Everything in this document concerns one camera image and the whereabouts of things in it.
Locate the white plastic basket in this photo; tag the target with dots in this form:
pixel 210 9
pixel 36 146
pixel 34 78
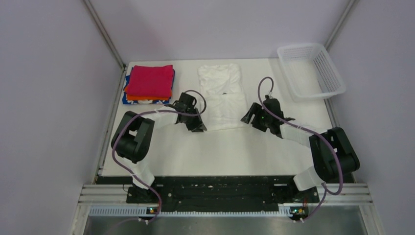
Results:
pixel 309 72

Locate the grey slotted cable duct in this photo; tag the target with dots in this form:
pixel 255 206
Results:
pixel 139 211

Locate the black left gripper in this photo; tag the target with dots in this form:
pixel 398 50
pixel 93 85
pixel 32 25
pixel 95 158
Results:
pixel 197 126

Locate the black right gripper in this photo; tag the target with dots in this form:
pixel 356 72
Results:
pixel 256 109

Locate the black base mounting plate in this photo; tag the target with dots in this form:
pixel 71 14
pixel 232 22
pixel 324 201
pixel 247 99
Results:
pixel 215 193

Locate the aluminium frame rail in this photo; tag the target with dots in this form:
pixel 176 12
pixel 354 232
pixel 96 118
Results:
pixel 352 195

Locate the white printed t-shirt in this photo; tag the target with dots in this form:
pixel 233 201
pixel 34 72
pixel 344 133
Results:
pixel 221 86

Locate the folded blue patterned t-shirt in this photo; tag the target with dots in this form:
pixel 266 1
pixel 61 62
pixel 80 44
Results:
pixel 125 101

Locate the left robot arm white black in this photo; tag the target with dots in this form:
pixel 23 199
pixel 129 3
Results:
pixel 132 138

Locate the folded pink t-shirt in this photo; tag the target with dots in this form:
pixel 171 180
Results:
pixel 151 81

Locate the folded orange t-shirt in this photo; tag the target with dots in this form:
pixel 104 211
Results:
pixel 135 97

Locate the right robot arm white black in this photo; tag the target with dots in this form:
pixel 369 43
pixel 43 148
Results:
pixel 331 151

